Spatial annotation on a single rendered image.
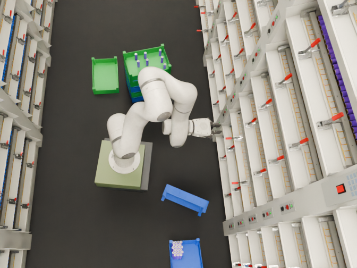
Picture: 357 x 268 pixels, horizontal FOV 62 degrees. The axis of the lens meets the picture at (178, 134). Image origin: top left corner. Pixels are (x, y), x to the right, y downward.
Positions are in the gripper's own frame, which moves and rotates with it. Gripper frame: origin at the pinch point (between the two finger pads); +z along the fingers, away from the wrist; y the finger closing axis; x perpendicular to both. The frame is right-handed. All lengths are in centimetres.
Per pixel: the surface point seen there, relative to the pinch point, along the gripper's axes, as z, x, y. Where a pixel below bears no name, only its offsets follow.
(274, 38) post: 3, -59, 15
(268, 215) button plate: 8, -23, -51
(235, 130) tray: 15.3, 7.5, 2.6
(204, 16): 24, 45, 129
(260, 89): 9.9, -32.8, 7.2
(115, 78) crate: -52, 71, 73
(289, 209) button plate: 4, -43, -52
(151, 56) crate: -29, 35, 72
